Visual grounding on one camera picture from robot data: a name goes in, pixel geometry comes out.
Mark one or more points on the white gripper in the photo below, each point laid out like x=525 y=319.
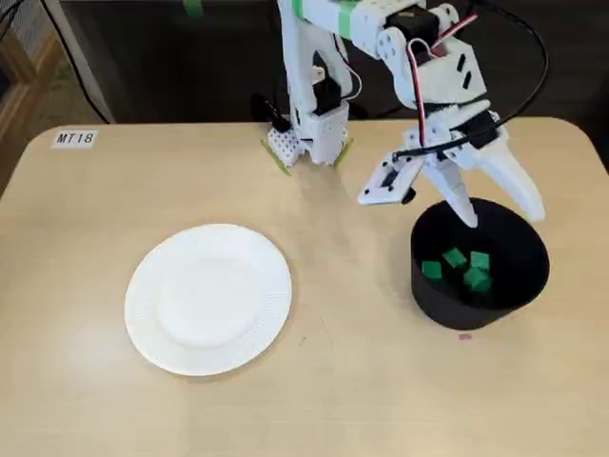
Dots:
x=468 y=143

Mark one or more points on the green block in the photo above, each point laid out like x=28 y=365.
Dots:
x=432 y=268
x=454 y=257
x=479 y=259
x=476 y=280

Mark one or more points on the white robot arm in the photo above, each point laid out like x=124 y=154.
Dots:
x=300 y=71

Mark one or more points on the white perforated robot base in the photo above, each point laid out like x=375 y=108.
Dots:
x=285 y=145

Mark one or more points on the black pot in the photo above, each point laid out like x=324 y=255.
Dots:
x=476 y=311

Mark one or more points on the white paper plate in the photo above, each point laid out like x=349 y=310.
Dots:
x=209 y=300

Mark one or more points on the green tape strip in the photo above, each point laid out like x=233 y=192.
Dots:
x=298 y=8
x=347 y=19

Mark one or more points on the black plug connector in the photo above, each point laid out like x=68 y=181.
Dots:
x=271 y=112

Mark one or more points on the green tape piece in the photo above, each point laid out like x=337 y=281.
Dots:
x=193 y=7

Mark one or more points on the white MT18 label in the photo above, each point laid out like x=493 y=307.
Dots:
x=74 y=139

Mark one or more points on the grey metal pole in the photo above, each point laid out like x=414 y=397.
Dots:
x=81 y=62

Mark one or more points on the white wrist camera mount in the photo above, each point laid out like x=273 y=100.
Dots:
x=380 y=195

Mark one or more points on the green base plate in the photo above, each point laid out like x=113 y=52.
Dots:
x=277 y=161

